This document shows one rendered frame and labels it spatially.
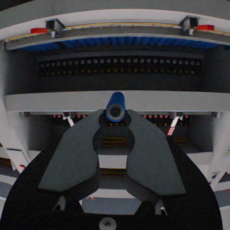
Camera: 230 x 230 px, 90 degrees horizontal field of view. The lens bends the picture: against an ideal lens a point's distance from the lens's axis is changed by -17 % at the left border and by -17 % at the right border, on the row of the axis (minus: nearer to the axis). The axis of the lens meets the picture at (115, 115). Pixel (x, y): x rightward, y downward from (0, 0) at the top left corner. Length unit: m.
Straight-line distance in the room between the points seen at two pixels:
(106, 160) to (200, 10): 0.43
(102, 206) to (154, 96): 0.68
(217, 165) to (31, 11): 0.66
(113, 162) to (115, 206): 0.45
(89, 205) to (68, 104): 0.64
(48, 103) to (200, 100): 0.36
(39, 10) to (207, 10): 0.31
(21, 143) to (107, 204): 0.56
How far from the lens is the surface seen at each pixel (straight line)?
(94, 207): 0.84
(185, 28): 0.31
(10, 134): 0.49
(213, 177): 0.60
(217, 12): 0.33
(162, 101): 0.31
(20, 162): 0.57
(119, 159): 0.42
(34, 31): 0.25
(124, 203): 0.84
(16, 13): 0.35
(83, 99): 0.31
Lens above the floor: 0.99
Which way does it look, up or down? 31 degrees up
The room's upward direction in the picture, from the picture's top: 178 degrees clockwise
